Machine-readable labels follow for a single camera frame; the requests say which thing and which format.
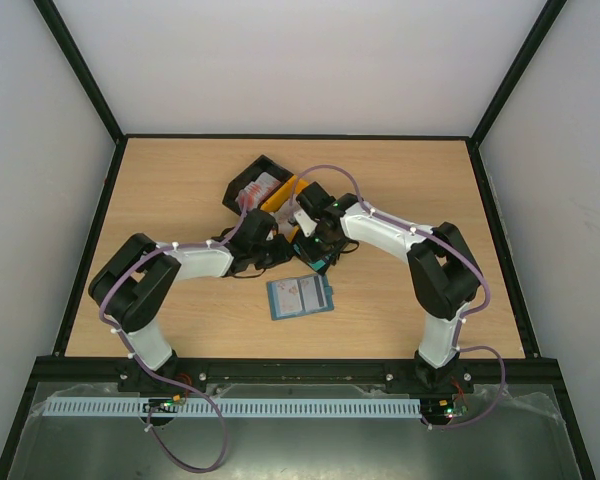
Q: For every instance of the white vip card stack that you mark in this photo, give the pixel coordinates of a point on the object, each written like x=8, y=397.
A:
x=285, y=218

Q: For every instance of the black bin with teal cards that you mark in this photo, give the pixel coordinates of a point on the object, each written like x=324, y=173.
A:
x=332, y=250

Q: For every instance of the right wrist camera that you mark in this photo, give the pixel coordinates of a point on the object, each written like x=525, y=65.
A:
x=305, y=222

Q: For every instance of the yellow bin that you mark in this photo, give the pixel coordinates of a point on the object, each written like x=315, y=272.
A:
x=281, y=197

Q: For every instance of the black enclosure frame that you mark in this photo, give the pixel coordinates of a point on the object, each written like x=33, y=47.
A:
x=541, y=27

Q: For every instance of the white floral card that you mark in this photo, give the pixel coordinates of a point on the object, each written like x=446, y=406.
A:
x=287, y=297

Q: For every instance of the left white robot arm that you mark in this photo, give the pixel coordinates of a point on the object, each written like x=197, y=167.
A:
x=132, y=286

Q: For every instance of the black bin with red cards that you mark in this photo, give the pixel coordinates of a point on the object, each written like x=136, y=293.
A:
x=261, y=164

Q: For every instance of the red patterned card stack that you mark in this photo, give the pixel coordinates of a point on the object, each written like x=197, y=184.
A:
x=257, y=191

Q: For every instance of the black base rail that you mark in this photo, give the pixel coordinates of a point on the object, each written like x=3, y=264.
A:
x=392, y=376

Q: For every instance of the teal card stack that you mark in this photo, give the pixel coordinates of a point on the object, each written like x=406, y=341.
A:
x=312, y=256

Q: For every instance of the light blue slotted cable duct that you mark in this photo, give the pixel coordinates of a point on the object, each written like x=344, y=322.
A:
x=234, y=408

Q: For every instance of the blue card holder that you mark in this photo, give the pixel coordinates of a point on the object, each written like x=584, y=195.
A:
x=316, y=295

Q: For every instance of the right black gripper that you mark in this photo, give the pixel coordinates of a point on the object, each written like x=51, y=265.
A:
x=310, y=245

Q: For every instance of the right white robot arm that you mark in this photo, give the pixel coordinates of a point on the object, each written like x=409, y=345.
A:
x=444, y=273

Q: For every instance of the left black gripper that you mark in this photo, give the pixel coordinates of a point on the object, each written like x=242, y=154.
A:
x=282, y=254

